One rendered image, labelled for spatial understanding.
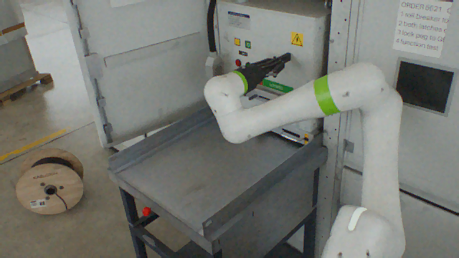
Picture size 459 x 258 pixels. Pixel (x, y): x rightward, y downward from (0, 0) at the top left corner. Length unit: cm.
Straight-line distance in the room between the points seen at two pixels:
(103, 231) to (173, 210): 131
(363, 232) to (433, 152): 56
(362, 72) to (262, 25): 61
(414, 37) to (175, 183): 96
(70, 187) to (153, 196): 138
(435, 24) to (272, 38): 59
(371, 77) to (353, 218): 38
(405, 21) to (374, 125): 33
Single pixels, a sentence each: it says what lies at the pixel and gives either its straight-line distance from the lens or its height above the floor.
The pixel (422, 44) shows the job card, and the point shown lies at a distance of 139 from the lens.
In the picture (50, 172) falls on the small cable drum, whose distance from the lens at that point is 280.
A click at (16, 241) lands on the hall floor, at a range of 293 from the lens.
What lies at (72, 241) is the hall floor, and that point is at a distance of 276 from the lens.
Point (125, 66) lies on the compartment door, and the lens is 181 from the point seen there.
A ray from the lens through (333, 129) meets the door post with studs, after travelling 169.
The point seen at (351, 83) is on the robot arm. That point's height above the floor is 133.
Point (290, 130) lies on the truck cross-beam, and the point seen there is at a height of 90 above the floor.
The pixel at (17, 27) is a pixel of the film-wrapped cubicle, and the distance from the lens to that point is 487.
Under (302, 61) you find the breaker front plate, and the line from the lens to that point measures 159.
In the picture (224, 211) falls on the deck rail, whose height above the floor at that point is 89.
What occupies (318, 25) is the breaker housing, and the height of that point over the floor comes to 136.
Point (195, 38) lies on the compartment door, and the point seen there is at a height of 122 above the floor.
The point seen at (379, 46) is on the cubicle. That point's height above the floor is 133.
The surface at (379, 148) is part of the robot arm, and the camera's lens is 126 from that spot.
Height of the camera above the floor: 182
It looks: 31 degrees down
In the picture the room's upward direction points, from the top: 5 degrees counter-clockwise
